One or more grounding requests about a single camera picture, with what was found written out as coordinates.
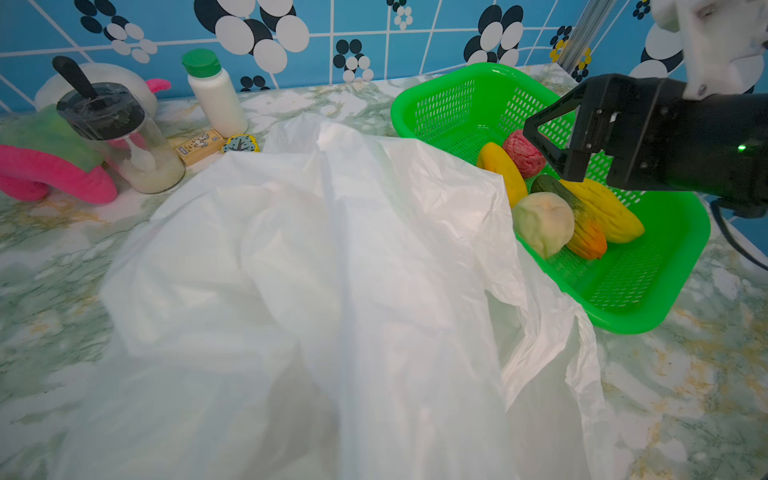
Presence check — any beige round pear fruit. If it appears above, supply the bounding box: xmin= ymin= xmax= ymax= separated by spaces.
xmin=512 ymin=192 xmax=575 ymax=259

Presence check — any green plastic basket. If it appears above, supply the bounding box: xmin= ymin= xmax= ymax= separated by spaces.
xmin=391 ymin=63 xmax=710 ymax=334

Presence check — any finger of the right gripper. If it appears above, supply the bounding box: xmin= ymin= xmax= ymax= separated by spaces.
xmin=523 ymin=89 xmax=585 ymax=180

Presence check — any pink green plush toy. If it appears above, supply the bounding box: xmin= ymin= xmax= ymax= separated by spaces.
xmin=1 ymin=105 xmax=118 ymax=204

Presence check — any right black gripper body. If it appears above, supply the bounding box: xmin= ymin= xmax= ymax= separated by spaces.
xmin=569 ymin=74 xmax=767 ymax=207

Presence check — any translucent white plastic bag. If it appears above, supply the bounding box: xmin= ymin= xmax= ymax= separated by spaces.
xmin=52 ymin=115 xmax=616 ymax=479

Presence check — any yellow tree shaped block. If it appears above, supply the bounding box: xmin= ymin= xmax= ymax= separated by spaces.
xmin=221 ymin=134 xmax=260 ymax=153

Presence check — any yellow banana fruit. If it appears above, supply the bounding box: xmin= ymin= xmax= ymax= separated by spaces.
xmin=477 ymin=142 xmax=528 ymax=208

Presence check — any white plush toy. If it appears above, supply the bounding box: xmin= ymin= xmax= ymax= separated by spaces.
xmin=34 ymin=62 xmax=172 ymax=118

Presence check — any red fruit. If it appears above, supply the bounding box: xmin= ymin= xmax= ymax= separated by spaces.
xmin=502 ymin=130 xmax=547 ymax=179

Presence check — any white bottle green cap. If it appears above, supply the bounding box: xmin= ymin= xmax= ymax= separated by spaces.
xmin=182 ymin=48 xmax=248 ymax=138

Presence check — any small yellow box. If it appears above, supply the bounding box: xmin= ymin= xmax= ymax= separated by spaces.
xmin=174 ymin=129 xmax=227 ymax=166

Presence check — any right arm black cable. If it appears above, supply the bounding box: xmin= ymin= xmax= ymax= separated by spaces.
xmin=710 ymin=200 xmax=768 ymax=271

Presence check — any glass jar black lid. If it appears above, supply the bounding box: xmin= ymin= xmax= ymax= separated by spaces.
xmin=52 ymin=56 xmax=186 ymax=194

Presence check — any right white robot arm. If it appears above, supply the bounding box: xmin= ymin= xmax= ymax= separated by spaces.
xmin=523 ymin=1 xmax=767 ymax=218

